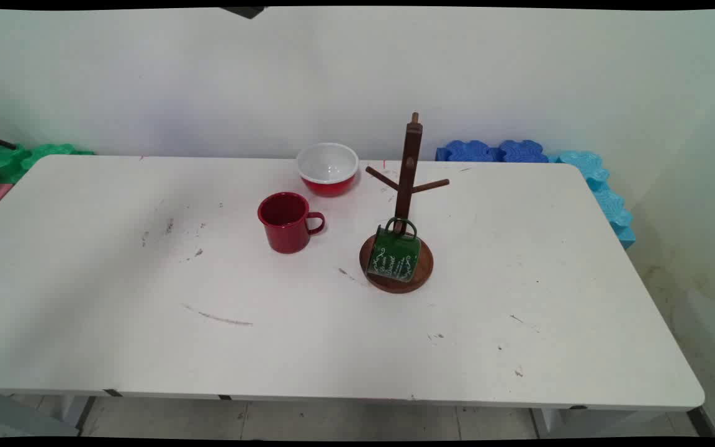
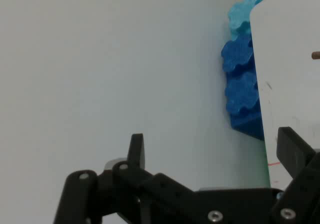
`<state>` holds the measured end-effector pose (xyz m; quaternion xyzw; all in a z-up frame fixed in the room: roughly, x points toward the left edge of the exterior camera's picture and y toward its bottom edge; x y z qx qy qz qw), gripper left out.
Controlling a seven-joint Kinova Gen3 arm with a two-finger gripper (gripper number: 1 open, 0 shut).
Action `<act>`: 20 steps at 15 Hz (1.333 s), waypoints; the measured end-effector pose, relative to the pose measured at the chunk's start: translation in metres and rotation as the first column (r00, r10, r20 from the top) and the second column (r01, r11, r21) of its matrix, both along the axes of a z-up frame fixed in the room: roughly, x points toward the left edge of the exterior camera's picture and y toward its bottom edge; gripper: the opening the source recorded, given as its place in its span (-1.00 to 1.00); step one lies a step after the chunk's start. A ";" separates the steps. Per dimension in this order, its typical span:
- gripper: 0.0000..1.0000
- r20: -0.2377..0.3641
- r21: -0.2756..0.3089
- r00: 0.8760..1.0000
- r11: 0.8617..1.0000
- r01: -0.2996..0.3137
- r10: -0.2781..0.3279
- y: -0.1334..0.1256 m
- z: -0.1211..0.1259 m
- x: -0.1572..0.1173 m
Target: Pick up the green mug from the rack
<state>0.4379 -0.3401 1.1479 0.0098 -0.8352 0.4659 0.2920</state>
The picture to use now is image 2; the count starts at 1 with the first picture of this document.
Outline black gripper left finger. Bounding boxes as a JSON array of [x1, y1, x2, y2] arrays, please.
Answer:
[[53, 133, 209, 224]]

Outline light blue foam mat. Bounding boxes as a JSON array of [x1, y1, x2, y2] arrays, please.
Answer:
[[227, 0, 289, 42]]

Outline dark blue foam mat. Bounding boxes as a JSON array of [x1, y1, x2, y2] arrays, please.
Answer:
[[220, 32, 266, 141]]

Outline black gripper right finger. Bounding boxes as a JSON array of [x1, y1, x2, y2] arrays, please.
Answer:
[[271, 126, 320, 224]]

